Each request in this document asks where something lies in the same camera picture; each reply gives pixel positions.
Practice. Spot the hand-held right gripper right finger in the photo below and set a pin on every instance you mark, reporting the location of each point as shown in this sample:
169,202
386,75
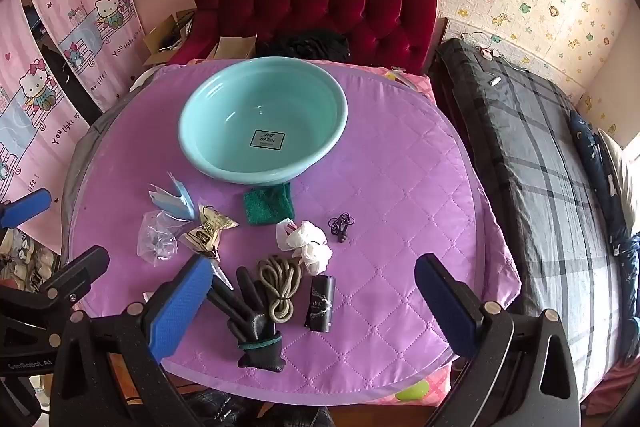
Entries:
445,302

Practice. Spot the clear plastic bag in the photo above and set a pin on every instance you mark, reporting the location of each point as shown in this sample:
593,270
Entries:
155,239

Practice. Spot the white curved plastic piece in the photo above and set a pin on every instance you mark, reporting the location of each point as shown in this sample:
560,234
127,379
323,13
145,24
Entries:
142,79

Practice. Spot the grey underlay cloth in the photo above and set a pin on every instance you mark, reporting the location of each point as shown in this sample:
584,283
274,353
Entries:
82,167

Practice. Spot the black clothes pile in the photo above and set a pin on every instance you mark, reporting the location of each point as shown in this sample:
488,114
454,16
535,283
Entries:
310,44

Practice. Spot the snack packet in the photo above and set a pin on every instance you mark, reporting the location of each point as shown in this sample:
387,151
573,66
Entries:
210,229

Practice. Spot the navy star print pillow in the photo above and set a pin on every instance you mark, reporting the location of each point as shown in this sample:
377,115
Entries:
600,167

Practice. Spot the grey plaid bed sheet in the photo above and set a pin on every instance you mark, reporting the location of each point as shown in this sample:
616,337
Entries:
530,167

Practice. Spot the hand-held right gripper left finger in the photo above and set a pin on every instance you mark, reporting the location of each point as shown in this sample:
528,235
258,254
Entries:
180,302

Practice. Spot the red tufted velvet sofa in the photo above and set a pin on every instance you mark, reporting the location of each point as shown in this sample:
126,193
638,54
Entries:
310,2

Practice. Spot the green scouring pad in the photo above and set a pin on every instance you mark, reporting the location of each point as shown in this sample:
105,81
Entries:
267,205

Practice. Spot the green ball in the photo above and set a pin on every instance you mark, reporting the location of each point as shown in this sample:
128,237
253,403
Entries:
412,390

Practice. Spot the white plastic bag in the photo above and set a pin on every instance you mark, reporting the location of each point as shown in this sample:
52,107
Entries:
307,244

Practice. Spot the black earphones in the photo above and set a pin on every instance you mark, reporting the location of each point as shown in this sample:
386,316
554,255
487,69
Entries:
341,227

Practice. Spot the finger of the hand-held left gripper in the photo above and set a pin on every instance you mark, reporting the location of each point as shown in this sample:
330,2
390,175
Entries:
75,269
25,208

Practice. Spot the blue face mask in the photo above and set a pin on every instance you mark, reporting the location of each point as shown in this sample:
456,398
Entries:
175,204

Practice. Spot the black glove with green cuff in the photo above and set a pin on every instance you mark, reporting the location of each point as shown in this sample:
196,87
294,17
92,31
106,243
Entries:
255,327

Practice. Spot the purple quilted mat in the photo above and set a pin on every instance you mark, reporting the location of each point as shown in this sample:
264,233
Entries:
400,207

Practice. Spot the white pillow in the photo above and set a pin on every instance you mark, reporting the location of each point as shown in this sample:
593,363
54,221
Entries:
625,172

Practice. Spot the black bag roll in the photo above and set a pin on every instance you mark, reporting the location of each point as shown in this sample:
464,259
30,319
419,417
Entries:
320,304

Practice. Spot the teal plastic basin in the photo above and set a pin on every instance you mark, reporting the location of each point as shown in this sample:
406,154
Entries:
260,107

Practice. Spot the open cardboard box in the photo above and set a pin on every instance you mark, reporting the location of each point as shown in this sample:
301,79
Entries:
167,37

